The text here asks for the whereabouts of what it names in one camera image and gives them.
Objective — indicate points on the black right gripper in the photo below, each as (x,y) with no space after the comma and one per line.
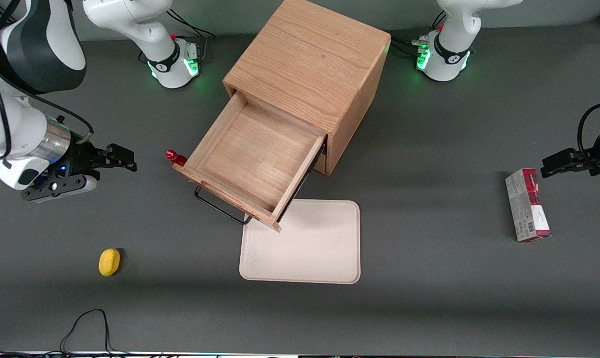
(79,158)

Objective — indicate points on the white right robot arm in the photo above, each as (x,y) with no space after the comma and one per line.
(26,129)

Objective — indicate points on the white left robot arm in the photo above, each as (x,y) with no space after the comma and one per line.
(449,44)

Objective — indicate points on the wooden drawer cabinet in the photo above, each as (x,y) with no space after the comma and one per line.
(310,59)

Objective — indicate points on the grey and red carton box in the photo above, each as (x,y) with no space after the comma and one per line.
(526,209)

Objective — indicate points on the red soda bottle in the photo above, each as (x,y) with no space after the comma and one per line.
(175,157)

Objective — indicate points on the yellow lemon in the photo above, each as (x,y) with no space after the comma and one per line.
(109,262)

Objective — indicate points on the beige plastic tray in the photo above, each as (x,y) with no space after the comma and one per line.
(320,248)

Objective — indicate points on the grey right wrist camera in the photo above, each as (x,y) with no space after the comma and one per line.
(56,186)

